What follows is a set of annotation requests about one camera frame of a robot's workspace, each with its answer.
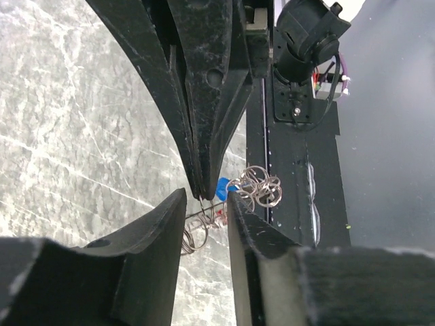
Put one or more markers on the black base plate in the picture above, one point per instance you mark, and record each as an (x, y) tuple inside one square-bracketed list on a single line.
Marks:
[(312, 210)]

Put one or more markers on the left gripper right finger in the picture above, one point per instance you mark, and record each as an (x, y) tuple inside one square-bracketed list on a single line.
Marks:
[(279, 282)]

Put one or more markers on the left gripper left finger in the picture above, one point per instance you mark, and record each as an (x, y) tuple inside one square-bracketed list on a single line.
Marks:
[(127, 277)]

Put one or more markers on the blue key tag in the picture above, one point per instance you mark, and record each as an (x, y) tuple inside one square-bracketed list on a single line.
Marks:
[(224, 186)]

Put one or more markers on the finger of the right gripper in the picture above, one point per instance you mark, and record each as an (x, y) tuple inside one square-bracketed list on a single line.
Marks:
[(146, 32)]

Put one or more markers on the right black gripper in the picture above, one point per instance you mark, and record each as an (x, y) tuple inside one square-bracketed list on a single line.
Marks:
[(224, 43)]

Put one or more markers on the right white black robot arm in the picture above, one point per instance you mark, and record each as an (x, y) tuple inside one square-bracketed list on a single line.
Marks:
[(305, 34)]

